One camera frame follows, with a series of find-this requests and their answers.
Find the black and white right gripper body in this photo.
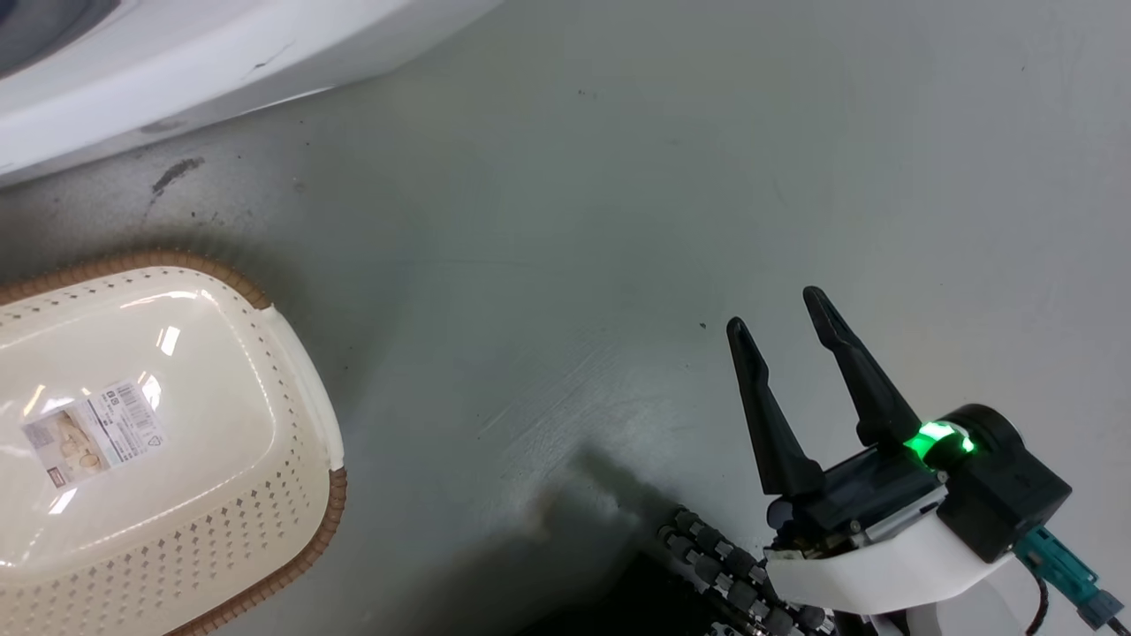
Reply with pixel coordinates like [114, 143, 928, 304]
[764, 404, 1073, 616]

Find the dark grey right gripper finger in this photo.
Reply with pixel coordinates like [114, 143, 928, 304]
[802, 286, 922, 449]
[726, 317, 826, 497]

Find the cream perforated laundry basket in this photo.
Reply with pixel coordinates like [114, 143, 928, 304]
[0, 249, 348, 636]

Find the white washing machine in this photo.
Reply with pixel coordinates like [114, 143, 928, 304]
[0, 0, 503, 187]

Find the product label sticker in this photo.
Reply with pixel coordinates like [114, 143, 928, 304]
[21, 380, 168, 488]

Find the teal cable connector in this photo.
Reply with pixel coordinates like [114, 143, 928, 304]
[1013, 526, 1126, 631]

